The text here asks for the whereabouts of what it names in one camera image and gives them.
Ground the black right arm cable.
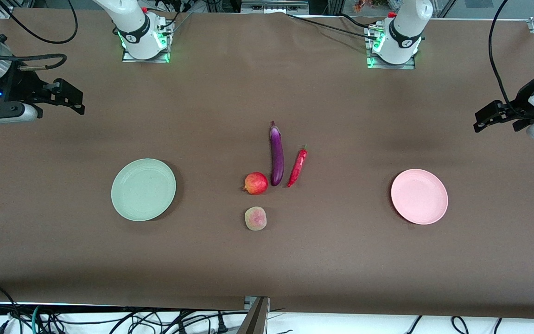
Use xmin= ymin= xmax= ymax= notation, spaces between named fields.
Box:
xmin=0 ymin=0 xmax=78 ymax=70

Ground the orange red background object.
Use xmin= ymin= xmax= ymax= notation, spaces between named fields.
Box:
xmin=353 ymin=0 xmax=388 ymax=13

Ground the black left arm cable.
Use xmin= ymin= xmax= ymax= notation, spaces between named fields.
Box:
xmin=488 ymin=0 xmax=532 ymax=110

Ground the brown tablecloth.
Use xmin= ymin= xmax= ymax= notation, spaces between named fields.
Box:
xmin=0 ymin=8 xmax=534 ymax=321

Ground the purple eggplant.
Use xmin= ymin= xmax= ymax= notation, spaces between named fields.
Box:
xmin=269 ymin=121 xmax=285 ymax=187

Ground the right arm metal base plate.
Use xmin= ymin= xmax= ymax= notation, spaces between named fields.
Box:
xmin=121 ymin=21 xmax=172 ymax=64

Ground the black cable on tablecloth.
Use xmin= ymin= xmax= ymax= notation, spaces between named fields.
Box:
xmin=286 ymin=13 xmax=381 ymax=41

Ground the light green plate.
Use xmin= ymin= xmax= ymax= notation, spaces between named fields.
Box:
xmin=111 ymin=158 xmax=177 ymax=222

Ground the pink plate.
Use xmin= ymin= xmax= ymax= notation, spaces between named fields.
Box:
xmin=391 ymin=168 xmax=449 ymax=225

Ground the pink yellow peach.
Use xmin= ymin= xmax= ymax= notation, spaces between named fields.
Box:
xmin=244 ymin=206 xmax=267 ymax=231

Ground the red pomegranate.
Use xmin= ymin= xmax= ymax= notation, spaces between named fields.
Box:
xmin=242 ymin=172 xmax=269 ymax=195

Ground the grey metal post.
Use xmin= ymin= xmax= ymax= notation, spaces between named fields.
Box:
xmin=237 ymin=296 xmax=270 ymax=334

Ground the red chili pepper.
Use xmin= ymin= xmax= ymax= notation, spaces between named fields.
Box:
xmin=287 ymin=145 xmax=308 ymax=188

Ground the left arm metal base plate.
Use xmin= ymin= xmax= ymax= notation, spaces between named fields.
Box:
xmin=365 ymin=26 xmax=417 ymax=70

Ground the black floor cable tangle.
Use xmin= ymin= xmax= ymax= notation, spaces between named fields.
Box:
xmin=40 ymin=306 xmax=249 ymax=334

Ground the grey metal box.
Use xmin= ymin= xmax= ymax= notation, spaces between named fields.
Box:
xmin=241 ymin=0 xmax=310 ymax=14

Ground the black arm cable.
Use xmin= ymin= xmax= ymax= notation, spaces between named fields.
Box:
xmin=488 ymin=0 xmax=532 ymax=110
xmin=0 ymin=0 xmax=78 ymax=70

